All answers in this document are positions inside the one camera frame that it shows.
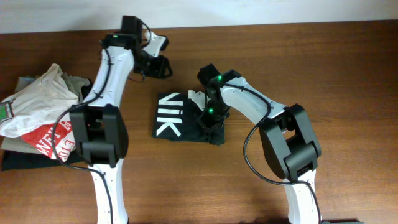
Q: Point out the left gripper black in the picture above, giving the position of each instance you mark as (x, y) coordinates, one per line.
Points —
(155, 66)

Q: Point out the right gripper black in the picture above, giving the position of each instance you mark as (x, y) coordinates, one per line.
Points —
(207, 123)

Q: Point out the dark green t-shirt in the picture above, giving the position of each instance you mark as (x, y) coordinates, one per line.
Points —
(177, 118)

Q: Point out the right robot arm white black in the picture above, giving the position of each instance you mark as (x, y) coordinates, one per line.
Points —
(289, 142)

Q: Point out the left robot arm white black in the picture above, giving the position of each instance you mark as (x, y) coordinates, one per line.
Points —
(99, 130)

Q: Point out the black folded garment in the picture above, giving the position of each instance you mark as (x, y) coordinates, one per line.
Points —
(18, 155)

